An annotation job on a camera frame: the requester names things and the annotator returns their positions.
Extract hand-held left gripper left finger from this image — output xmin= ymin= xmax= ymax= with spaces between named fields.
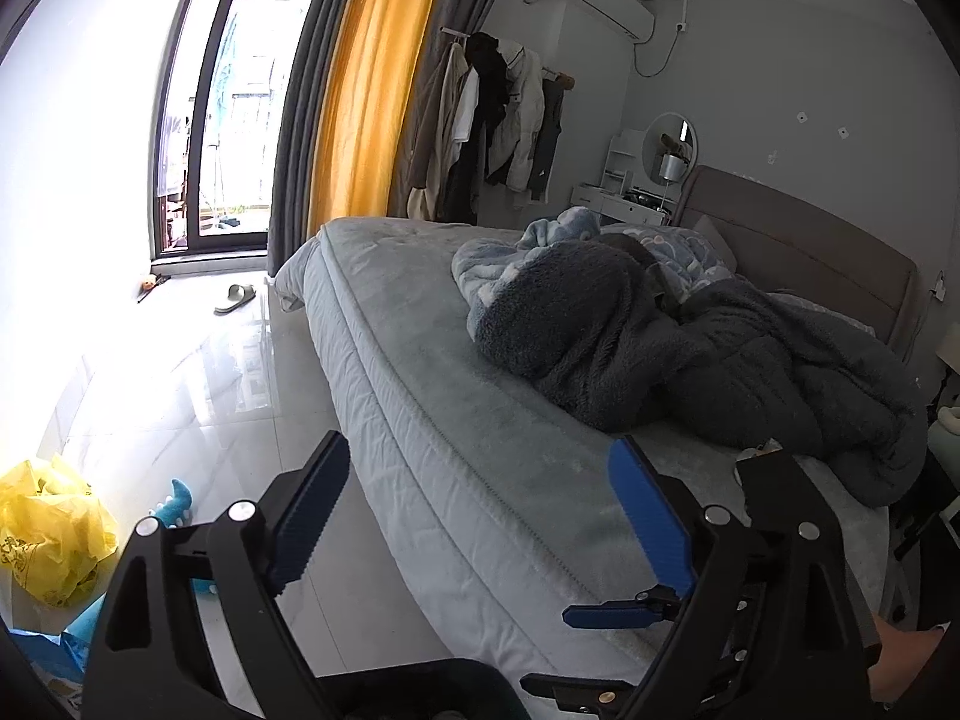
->
xmin=79 ymin=430 xmax=352 ymax=720

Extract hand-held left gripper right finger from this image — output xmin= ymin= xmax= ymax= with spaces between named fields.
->
xmin=606 ymin=433 xmax=884 ymax=720

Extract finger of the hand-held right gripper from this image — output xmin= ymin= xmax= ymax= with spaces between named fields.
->
xmin=519 ymin=675 xmax=640 ymax=701
xmin=561 ymin=585 xmax=695 ymax=629

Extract person's right forearm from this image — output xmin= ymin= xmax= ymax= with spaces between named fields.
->
xmin=874 ymin=611 xmax=944 ymax=703

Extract blue toy dinosaur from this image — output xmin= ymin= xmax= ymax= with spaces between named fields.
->
xmin=145 ymin=478 xmax=220 ymax=595

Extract dark grey fleece blanket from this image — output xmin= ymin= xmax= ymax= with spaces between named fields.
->
xmin=476 ymin=244 xmax=931 ymax=509

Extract bed with pale plush sheet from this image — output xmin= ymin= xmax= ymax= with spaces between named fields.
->
xmin=274 ymin=216 xmax=927 ymax=698

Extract grey slipper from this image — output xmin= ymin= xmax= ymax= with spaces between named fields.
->
xmin=213 ymin=283 xmax=261 ymax=317

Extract yellow plastic bag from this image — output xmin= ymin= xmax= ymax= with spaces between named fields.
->
xmin=0 ymin=456 xmax=121 ymax=610

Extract grey pillow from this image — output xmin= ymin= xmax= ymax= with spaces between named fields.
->
xmin=693 ymin=215 xmax=741 ymax=272

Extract blue plastic sheet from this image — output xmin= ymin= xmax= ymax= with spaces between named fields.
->
xmin=0 ymin=598 xmax=107 ymax=692

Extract light blue printed blanket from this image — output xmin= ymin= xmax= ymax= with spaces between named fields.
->
xmin=450 ymin=206 xmax=745 ymax=340

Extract brown upholstered headboard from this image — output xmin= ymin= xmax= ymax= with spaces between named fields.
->
xmin=671 ymin=163 xmax=921 ymax=351

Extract white vanity desk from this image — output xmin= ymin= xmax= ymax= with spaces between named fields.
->
xmin=570 ymin=131 xmax=681 ymax=231

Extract round mirror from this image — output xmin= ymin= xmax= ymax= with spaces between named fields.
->
xmin=643 ymin=112 xmax=699 ymax=190

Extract dark grey hanging pants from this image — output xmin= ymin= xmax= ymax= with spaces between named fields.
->
xmin=528 ymin=75 xmax=565 ymax=201

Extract grey curtain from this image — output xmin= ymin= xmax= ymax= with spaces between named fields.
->
xmin=386 ymin=0 xmax=520 ymax=224
xmin=267 ymin=0 xmax=376 ymax=280

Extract white hanging jacket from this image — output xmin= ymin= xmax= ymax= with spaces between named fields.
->
xmin=486 ymin=45 xmax=546 ymax=194

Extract beige hanging coat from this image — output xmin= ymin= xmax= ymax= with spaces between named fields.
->
xmin=407 ymin=40 xmax=482 ymax=224

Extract yellow curtain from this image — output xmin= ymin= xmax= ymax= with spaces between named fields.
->
xmin=306 ymin=0 xmax=452 ymax=232

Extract black hanging jacket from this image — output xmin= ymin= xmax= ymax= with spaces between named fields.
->
xmin=463 ymin=31 xmax=512 ymax=137

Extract white air conditioner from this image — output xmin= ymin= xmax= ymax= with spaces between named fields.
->
xmin=561 ymin=0 xmax=655 ymax=44

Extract black sliding door frame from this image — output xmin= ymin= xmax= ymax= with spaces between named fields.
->
xmin=150 ymin=0 xmax=332 ymax=265

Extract wall clothes rail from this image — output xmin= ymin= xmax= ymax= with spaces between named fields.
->
xmin=441 ymin=25 xmax=576 ymax=89

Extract air conditioner power cable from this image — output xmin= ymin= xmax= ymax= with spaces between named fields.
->
xmin=632 ymin=13 xmax=689 ymax=81

